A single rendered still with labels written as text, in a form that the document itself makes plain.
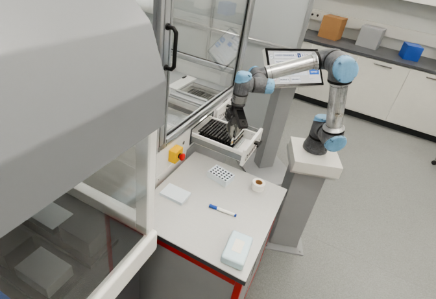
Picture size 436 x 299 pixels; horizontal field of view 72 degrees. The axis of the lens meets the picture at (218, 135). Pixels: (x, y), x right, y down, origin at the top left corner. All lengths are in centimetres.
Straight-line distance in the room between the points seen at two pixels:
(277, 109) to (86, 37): 218
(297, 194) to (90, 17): 169
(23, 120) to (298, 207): 184
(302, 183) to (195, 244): 92
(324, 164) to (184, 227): 91
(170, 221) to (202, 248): 19
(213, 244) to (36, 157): 92
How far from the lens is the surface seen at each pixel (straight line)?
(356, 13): 511
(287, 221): 225
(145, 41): 78
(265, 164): 301
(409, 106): 467
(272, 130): 277
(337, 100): 164
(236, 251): 129
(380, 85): 457
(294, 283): 230
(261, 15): 329
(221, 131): 178
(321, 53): 166
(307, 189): 205
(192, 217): 144
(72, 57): 63
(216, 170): 164
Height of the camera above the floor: 182
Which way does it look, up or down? 32 degrees down
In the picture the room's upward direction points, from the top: 9 degrees clockwise
